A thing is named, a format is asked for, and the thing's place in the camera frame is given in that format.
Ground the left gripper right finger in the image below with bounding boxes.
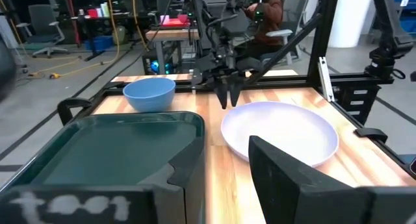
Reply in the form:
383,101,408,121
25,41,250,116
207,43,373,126
248,135,416,224

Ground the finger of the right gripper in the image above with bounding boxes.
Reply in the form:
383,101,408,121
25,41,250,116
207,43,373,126
229,75,244,107
214,77,230,110

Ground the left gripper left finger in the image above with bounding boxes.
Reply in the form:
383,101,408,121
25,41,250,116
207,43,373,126
0,138,206,224

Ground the lilac plate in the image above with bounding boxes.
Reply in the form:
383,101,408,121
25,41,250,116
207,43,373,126
220,101,340,168

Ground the blue bowl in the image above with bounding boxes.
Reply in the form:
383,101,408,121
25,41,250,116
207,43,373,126
122,77,176,113

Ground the red tray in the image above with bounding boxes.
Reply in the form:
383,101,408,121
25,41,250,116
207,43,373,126
161,14,191,29

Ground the dark green plastic tray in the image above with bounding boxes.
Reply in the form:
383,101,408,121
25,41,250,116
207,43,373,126
0,111,206,199

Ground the wooden background table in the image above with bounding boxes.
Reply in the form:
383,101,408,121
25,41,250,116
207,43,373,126
145,29,200,75

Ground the person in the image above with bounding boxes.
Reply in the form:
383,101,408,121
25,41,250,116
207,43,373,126
243,0,284,56

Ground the grey white-armed office chair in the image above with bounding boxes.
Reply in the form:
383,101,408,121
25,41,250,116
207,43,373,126
259,0,313,68

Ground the black table clamp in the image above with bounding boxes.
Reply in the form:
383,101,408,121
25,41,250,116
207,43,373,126
57,97,94,126
354,127,389,143

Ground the black labelled control box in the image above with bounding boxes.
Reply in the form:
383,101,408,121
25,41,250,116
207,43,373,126
331,84,381,126

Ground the pale green round jug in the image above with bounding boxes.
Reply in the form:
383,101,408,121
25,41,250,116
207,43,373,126
112,25,127,45

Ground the white building column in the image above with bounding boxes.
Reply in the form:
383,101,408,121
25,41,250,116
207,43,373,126
328,0,373,49

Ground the blue storage bin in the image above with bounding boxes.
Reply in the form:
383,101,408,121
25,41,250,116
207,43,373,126
83,35,114,52

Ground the white green bottle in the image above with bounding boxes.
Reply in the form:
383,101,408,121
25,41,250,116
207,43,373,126
99,2,111,18

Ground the black workbench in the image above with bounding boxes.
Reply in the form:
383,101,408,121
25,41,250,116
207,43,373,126
77,14,153,61

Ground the shelf with blue bins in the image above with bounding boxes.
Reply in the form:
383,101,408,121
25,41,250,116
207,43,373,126
391,0,416,33

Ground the silver metal bracket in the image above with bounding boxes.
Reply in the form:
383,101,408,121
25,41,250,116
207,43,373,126
317,56,335,103

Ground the black aluminium table frame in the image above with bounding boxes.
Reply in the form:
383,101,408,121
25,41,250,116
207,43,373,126
58,0,416,173

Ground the yellow extension cable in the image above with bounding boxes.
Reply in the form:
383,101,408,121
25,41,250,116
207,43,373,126
27,0,121,81

